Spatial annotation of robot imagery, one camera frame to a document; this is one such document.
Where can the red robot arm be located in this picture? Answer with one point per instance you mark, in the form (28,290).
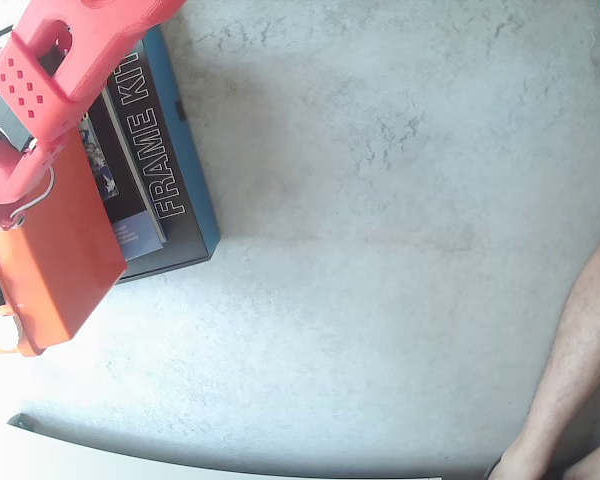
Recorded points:
(95,45)

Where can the black frame kit box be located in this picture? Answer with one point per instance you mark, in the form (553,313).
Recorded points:
(180,210)

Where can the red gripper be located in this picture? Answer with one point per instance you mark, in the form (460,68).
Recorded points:
(55,240)

